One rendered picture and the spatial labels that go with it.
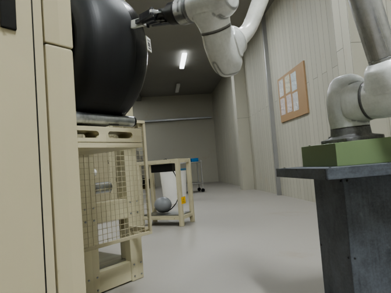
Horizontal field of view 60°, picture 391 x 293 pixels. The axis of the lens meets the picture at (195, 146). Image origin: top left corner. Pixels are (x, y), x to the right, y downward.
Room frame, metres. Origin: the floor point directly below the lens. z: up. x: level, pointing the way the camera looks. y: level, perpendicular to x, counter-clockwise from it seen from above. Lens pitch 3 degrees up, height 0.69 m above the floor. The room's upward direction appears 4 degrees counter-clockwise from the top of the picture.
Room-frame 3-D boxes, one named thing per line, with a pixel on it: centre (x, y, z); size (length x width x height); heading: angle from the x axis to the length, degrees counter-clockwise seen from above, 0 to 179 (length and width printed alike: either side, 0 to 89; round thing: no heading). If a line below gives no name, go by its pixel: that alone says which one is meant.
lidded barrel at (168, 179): (6.85, 0.49, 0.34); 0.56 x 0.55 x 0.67; 6
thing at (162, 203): (4.30, 0.42, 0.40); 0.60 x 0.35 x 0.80; 66
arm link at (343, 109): (1.41, -0.65, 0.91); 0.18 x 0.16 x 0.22; 31
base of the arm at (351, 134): (1.44, -0.65, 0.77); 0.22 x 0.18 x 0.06; 17
